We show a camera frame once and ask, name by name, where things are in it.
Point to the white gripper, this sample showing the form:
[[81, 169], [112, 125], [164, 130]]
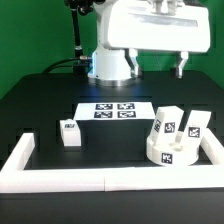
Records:
[[132, 24]]

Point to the white round stool seat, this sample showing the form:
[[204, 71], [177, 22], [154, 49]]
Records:
[[173, 154]]

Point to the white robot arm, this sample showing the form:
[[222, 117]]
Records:
[[109, 66]]

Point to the white marker tag sheet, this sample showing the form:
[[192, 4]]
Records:
[[114, 111]]

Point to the white U-shaped fence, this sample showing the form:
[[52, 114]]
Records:
[[15, 178]]

